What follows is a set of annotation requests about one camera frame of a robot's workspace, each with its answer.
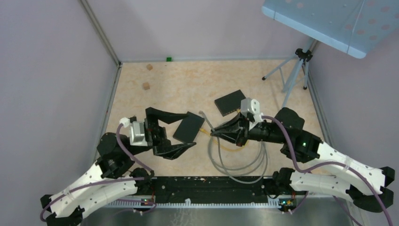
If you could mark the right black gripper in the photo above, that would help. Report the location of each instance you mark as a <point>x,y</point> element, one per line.
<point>234,131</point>

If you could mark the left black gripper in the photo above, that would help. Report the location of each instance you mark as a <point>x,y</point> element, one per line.
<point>156,135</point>

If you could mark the black network switch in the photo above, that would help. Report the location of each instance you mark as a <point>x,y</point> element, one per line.
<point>229,103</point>
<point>189,127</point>

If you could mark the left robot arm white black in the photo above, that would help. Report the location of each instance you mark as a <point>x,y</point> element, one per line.
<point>117,172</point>

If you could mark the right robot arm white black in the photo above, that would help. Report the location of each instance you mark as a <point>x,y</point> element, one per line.
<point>318,167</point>

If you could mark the wooden cube near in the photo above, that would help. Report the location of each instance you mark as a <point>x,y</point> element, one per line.
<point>146,86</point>

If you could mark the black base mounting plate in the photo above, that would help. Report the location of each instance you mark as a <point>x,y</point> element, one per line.
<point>214,190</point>

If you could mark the grey tripod stand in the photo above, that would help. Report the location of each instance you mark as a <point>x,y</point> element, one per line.
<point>302,57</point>

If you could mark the light blue perforated board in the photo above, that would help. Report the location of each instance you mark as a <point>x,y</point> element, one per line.
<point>354,27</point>

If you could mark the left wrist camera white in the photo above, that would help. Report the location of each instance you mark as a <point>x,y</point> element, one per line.
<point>136,131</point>

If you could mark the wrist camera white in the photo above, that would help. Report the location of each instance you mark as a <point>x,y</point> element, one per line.
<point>136,131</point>
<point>250,108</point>

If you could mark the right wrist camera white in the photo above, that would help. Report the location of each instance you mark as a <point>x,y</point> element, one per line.
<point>250,108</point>

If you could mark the white slotted cable duct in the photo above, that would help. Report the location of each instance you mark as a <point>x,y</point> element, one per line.
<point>134,204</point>

